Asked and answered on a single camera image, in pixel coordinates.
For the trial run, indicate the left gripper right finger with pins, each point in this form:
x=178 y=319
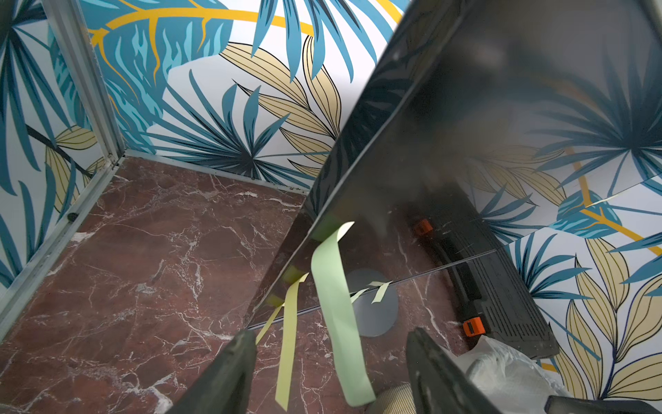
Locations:
x=437 y=384

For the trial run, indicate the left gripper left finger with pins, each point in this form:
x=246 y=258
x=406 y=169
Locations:
x=225 y=386

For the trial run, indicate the pale sticky note edge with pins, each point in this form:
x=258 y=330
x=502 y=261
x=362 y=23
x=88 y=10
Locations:
x=337 y=310

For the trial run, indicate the yellow sticky note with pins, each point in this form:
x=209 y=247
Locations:
x=287 y=353

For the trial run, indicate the green sticky note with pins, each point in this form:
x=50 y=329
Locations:
x=359 y=293
x=382 y=288

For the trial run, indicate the round grey monitor stand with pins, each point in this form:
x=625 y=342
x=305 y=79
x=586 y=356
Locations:
x=375 y=309

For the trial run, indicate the black flat monitor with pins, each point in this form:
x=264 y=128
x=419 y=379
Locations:
x=490 y=119

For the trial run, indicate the mesh waste bin with liner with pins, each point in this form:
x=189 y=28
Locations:
x=507 y=377

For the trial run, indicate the black plastic tool case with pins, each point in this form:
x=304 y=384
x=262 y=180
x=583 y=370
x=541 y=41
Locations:
x=492 y=298

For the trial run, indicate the left aluminium corner post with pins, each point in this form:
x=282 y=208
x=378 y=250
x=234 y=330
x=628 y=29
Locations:
x=70 y=31

